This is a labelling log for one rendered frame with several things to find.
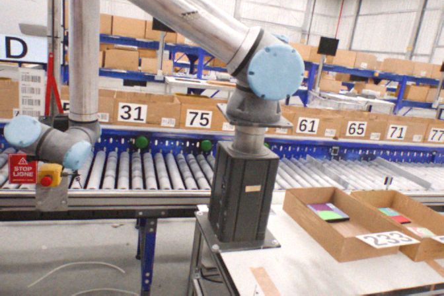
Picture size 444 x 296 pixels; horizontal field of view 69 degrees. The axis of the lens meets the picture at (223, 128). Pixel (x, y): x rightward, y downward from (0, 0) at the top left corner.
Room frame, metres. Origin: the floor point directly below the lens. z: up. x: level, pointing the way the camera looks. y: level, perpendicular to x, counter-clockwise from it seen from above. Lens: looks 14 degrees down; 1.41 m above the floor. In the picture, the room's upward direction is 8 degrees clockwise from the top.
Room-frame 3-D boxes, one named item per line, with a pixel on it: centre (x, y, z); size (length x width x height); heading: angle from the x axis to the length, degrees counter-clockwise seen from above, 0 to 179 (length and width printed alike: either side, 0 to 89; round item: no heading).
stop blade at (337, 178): (1.92, -0.67, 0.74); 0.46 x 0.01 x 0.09; 17
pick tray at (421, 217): (1.28, -0.82, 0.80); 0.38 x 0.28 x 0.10; 21
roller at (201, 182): (1.68, 0.11, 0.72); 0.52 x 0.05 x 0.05; 17
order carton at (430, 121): (2.73, -1.74, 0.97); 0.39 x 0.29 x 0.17; 108
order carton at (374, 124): (2.50, -0.99, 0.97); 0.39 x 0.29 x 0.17; 107
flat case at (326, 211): (1.30, -0.48, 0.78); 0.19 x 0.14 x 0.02; 113
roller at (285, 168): (1.85, -0.45, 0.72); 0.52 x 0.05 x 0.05; 17
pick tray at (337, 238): (1.21, -0.51, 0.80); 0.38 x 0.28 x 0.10; 23
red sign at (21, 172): (1.17, 0.72, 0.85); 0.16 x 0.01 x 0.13; 107
